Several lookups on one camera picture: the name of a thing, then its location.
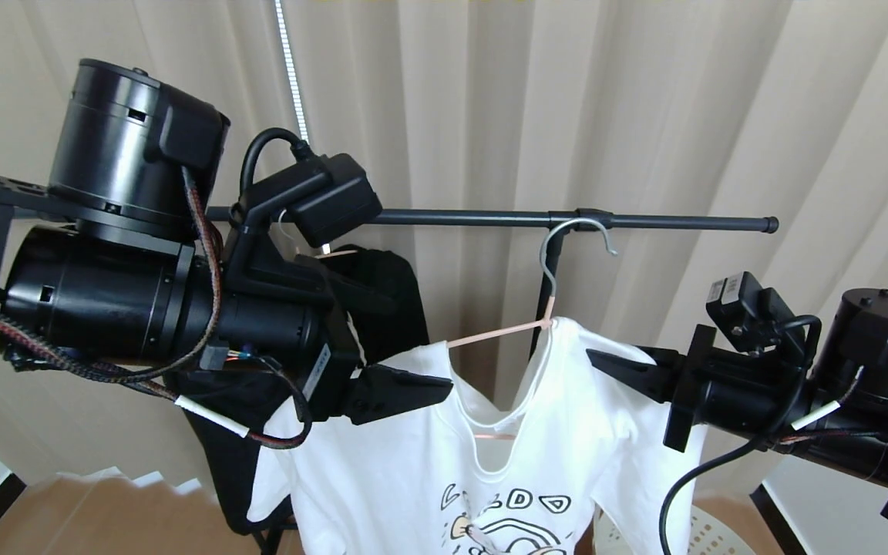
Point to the black garment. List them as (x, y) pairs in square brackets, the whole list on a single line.
[(390, 301)]

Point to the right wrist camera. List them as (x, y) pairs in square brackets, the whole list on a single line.
[(752, 308)]

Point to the white laundry basket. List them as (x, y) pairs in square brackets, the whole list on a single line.
[(714, 536)]

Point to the black clothes rack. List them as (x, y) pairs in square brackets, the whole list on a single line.
[(683, 223)]

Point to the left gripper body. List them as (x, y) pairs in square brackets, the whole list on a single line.
[(105, 301)]

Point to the white garment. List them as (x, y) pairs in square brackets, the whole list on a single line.
[(413, 478)]

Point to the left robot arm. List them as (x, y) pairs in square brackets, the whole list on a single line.
[(120, 146)]

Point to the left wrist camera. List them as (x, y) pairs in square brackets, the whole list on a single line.
[(328, 200)]

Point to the pink clothes hanger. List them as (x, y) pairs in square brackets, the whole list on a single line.
[(490, 334), (336, 252)]

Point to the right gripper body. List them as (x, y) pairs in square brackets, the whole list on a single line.
[(745, 401)]

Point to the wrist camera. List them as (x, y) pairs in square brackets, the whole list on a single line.
[(328, 200), (752, 308)]

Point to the beige curtain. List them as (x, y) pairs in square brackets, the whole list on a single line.
[(567, 92)]

